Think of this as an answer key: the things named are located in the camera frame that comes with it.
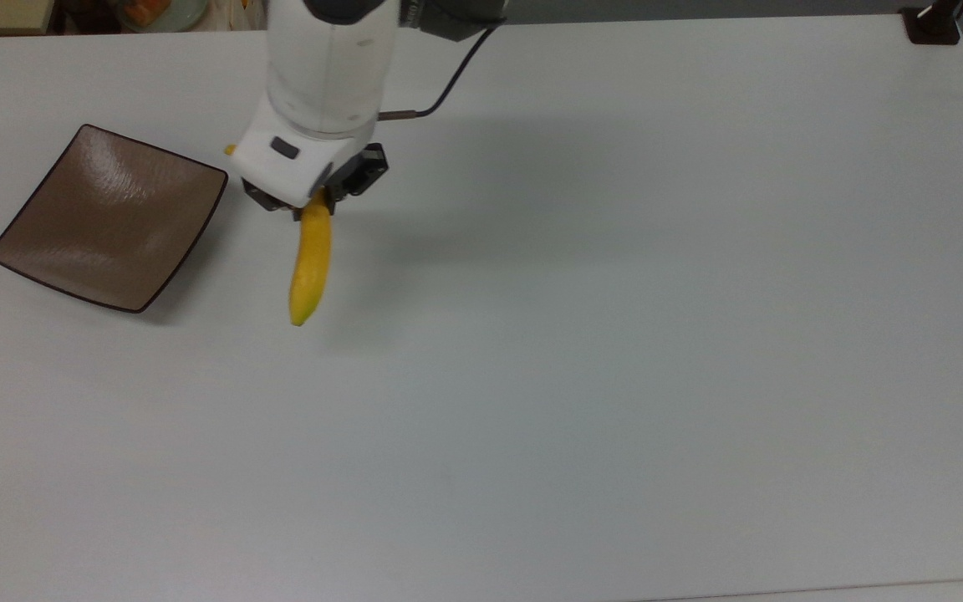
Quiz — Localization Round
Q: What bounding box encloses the black stand base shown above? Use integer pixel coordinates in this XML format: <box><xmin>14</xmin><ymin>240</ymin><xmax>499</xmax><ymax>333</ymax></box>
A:
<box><xmin>901</xmin><ymin>0</ymin><xmax>963</xmax><ymax>46</ymax></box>

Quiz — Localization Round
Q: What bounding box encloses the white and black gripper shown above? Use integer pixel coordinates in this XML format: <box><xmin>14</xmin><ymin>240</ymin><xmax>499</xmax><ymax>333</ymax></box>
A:
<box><xmin>229</xmin><ymin>96</ymin><xmax>389</xmax><ymax>222</ymax></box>

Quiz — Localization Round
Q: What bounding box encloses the black cable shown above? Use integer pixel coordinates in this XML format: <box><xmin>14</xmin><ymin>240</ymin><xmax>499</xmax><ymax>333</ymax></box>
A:
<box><xmin>378</xmin><ymin>25</ymin><xmax>501</xmax><ymax>123</ymax></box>

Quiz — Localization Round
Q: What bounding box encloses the pale bowl with orange contents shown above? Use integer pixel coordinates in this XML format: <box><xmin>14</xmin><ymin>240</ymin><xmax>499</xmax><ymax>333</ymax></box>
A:
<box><xmin>117</xmin><ymin>0</ymin><xmax>209</xmax><ymax>33</ymax></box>

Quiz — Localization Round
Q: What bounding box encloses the brown square ceramic plate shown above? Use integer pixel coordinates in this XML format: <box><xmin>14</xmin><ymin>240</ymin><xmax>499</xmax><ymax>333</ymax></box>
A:
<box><xmin>0</xmin><ymin>124</ymin><xmax>230</xmax><ymax>314</ymax></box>

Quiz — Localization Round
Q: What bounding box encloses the yellow toy banana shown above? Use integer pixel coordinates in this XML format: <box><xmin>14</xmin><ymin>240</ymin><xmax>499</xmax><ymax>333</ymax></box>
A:
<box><xmin>224</xmin><ymin>144</ymin><xmax>334</xmax><ymax>328</ymax></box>

